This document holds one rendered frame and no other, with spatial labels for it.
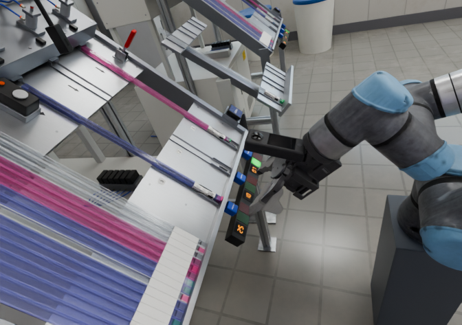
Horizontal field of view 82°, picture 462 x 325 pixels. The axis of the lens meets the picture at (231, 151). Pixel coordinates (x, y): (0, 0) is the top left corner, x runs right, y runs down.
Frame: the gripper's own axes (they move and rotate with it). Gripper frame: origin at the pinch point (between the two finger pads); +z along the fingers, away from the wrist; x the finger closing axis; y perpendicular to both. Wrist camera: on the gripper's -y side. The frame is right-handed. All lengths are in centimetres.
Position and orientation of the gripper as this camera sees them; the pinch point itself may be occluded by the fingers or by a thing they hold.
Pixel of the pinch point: (252, 190)
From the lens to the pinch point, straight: 62.8
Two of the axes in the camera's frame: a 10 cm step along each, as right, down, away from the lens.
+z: -5.1, 5.7, 6.4
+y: 8.3, 5.2, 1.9
